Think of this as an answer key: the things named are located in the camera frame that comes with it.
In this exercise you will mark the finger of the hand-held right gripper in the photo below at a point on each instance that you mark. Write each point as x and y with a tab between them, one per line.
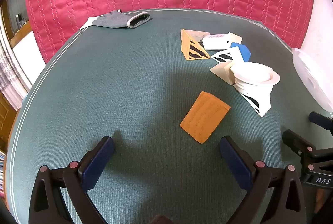
318	118
294	138

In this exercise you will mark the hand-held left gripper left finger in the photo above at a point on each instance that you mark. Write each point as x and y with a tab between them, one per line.
96	161

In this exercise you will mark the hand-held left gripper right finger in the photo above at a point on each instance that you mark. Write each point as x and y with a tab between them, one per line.
235	161

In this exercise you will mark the clear plastic bowl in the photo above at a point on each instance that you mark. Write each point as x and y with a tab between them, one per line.
309	78

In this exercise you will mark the white black-striped wedge block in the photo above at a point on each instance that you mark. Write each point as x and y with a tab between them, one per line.
231	53
262	105

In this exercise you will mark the plain orange wedge block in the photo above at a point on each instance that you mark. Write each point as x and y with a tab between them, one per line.
204	117

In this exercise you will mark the white lid-shaped piece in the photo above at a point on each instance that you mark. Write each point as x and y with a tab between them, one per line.
253	74

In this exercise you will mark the cream wedge block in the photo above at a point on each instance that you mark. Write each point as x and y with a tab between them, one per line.
221	72

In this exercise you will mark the orange black-striped wedge block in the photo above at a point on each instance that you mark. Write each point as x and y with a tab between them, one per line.
190	47

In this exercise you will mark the green mat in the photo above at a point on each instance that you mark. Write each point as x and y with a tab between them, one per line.
117	83

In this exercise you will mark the row of books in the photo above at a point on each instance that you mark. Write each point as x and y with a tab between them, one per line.
2	172

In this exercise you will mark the blue block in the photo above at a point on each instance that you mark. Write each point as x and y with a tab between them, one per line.
243	52

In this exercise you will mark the wooden cabinet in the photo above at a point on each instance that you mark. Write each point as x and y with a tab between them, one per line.
5	114

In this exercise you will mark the cream cube block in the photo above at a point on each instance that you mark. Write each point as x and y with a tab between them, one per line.
235	38

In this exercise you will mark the white rectangular block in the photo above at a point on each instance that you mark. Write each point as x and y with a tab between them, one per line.
216	42

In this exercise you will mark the white lace curtain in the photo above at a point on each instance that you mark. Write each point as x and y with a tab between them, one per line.
6	68

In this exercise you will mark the grey knit glove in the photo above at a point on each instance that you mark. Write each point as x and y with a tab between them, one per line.
117	20

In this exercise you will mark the wooden side table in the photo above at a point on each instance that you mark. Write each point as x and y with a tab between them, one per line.
22	30

